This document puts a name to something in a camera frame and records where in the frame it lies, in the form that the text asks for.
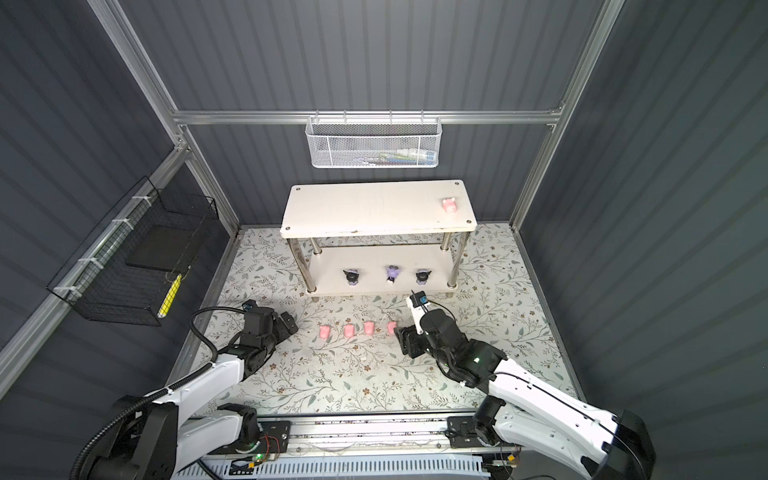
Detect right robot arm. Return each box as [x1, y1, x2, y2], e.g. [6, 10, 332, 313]
[394, 308, 656, 479]

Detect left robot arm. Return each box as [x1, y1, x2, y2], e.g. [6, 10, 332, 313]
[69, 300, 298, 479]

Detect white two-tier shelf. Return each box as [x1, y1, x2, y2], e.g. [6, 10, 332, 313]
[280, 179, 478, 297]

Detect yellow marker pen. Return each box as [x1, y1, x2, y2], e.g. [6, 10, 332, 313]
[157, 274, 183, 319]

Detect markers in white basket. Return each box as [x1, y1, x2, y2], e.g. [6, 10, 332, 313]
[356, 148, 438, 168]

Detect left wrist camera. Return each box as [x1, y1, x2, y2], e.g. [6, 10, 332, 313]
[241, 299, 258, 312]

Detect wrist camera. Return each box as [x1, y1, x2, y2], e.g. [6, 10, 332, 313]
[407, 291, 429, 333]
[241, 299, 258, 312]

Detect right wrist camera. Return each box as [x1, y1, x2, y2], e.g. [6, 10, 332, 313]
[407, 291, 429, 333]

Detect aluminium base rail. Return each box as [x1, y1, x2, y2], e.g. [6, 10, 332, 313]
[128, 409, 607, 463]

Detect black wire basket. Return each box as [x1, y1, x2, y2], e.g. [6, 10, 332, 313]
[47, 181, 220, 327]

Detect white wire basket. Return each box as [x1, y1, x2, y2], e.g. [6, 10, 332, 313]
[305, 119, 443, 169]

